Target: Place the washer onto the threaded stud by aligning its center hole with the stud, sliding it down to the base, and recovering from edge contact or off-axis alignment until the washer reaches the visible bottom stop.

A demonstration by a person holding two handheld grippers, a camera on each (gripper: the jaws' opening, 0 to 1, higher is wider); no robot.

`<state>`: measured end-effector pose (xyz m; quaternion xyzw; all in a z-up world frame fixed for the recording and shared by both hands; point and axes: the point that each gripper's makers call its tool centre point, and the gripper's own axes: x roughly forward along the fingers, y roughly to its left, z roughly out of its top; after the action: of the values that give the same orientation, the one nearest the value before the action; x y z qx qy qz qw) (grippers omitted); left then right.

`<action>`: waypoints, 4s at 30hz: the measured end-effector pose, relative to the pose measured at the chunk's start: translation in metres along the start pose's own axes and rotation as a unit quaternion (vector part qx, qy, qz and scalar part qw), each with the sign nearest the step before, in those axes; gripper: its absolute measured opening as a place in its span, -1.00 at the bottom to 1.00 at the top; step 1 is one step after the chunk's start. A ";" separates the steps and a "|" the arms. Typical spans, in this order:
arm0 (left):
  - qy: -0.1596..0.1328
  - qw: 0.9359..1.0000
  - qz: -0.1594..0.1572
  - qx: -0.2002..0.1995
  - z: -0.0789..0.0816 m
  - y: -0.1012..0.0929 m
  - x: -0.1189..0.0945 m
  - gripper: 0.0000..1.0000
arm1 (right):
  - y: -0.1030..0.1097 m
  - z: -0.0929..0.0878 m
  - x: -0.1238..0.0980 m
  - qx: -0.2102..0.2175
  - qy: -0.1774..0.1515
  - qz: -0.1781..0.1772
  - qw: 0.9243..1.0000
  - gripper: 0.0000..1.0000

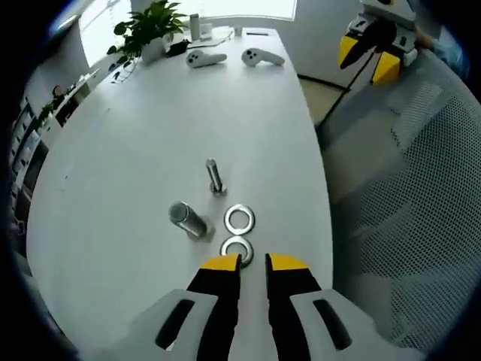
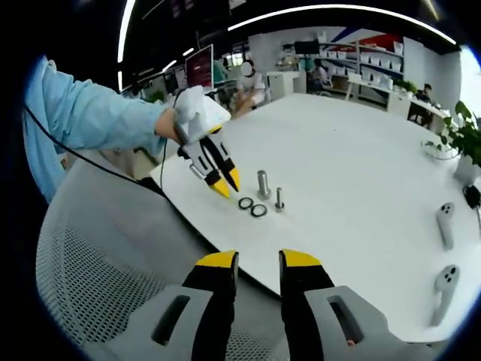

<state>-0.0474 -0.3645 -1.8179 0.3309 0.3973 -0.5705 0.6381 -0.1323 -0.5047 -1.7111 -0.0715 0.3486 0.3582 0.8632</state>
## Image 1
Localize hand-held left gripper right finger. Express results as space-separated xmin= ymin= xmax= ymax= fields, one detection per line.
xmin=265 ymin=252 xmax=431 ymax=361

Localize large threaded stud bolt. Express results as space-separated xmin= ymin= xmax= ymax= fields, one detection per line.
xmin=168 ymin=201 xmax=216 ymax=243

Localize small threaded stud bolt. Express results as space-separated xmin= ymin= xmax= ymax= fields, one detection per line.
xmin=204 ymin=158 xmax=229 ymax=197

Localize large steel washer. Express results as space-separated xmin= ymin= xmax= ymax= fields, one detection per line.
xmin=219 ymin=236 xmax=255 ymax=269
xmin=223 ymin=204 xmax=257 ymax=236

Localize white low cabinet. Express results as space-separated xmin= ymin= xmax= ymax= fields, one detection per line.
xmin=37 ymin=69 xmax=103 ymax=129

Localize grey mesh office chair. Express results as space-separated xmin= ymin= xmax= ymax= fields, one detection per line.
xmin=314 ymin=48 xmax=475 ymax=351

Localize potted green plant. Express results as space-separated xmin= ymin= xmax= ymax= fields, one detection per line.
xmin=106 ymin=0 xmax=189 ymax=67

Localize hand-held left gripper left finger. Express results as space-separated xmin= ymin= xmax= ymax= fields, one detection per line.
xmin=88 ymin=253 xmax=243 ymax=361

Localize white handheld controller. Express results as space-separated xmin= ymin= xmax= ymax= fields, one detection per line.
xmin=185 ymin=50 xmax=228 ymax=70
xmin=240 ymin=47 xmax=286 ymax=68

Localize person's right hand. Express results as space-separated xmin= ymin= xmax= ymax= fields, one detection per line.
xmin=414 ymin=29 xmax=439 ymax=52

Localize white shelving unit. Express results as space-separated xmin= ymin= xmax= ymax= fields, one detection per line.
xmin=9 ymin=93 xmax=50 ymax=206

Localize black power adapter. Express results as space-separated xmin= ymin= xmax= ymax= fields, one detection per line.
xmin=166 ymin=38 xmax=190 ymax=58

